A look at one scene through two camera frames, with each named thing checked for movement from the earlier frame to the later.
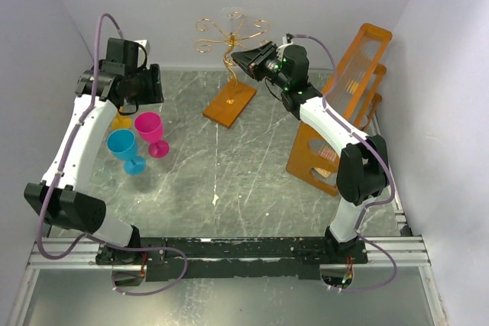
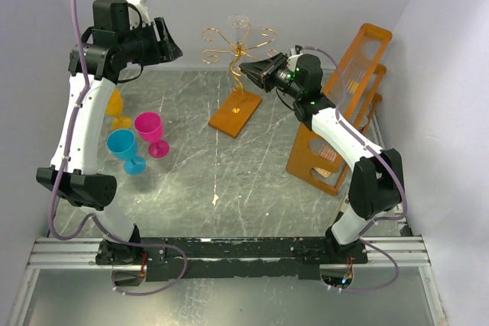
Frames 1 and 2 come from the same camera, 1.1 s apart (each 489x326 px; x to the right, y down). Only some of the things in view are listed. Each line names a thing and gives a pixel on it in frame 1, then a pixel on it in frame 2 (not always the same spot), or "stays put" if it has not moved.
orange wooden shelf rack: (351, 91) stays put
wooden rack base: (229, 103) -> (235, 113)
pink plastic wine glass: (150, 126) stays put
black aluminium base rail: (199, 259) stays put
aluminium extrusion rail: (403, 252) stays put
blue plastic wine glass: (123, 145) stays put
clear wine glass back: (232, 13) -> (240, 25)
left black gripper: (155, 94) -> (166, 50)
